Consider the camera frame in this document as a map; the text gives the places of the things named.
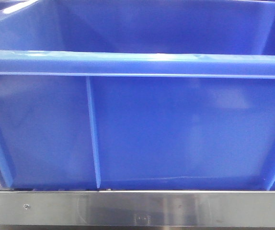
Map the large blue plastic box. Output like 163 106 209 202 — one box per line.
0 0 275 191

